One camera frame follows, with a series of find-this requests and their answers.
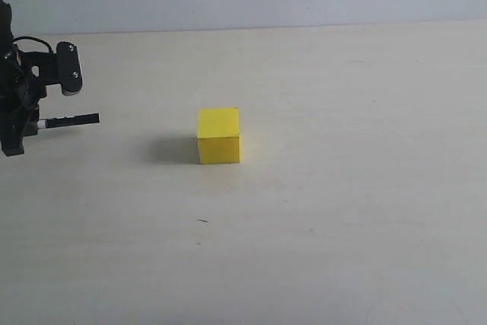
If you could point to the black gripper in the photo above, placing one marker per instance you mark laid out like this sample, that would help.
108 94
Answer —
21 91

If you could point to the black and white marker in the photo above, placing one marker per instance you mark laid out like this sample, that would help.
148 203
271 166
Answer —
67 121

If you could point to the yellow cube block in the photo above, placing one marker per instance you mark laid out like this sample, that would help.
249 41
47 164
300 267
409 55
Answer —
218 136

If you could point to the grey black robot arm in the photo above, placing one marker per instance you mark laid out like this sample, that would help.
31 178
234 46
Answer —
7 38

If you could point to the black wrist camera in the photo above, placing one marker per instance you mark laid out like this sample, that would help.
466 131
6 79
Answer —
62 68

